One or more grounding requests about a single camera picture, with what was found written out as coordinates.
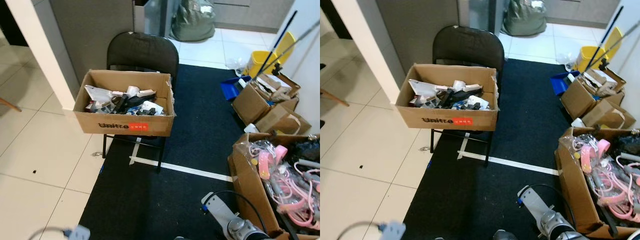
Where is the brown wooden furniture leg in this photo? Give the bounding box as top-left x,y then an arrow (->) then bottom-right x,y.
320,89 -> 350,107
0,97 -> 23,113

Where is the small open cardboard box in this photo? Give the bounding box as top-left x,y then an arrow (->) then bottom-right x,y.
560,69 -> 627,120
232,74 -> 302,126

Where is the yellow mop bucket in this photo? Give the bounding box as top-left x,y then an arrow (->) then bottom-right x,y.
248,31 -> 296,78
575,26 -> 623,73

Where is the cardboard box with pink parts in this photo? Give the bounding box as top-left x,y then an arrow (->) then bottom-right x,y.
228,132 -> 321,240
555,126 -> 640,238

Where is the white crumpled paper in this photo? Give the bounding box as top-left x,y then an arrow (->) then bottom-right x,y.
411,80 -> 440,100
84,85 -> 117,105

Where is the black floor carpet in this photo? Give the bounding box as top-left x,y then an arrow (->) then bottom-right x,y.
79,64 -> 251,240
402,59 -> 576,240

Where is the printed cardboard box red label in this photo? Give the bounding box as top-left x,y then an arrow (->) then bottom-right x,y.
396,63 -> 500,132
73,69 -> 176,137

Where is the white floor tape line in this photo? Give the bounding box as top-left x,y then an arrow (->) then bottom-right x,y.
457,132 -> 560,177
129,137 -> 234,182

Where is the green garbage bag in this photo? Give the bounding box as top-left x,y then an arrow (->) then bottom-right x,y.
171,0 -> 217,42
502,0 -> 547,37

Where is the black folding chair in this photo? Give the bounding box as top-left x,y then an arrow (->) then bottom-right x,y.
102,31 -> 180,173
430,25 -> 506,168

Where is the pink cable bundle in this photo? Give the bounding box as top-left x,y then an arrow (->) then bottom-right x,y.
575,137 -> 640,223
250,140 -> 321,231

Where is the grey broom handle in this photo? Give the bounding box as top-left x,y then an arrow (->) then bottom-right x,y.
597,34 -> 640,67
270,20 -> 321,72

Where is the blue mop handle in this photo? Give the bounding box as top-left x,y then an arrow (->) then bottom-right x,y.
585,6 -> 625,71
256,10 -> 298,78

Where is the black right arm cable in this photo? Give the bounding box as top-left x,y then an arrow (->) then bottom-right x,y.
530,184 -> 579,227
212,190 -> 267,232

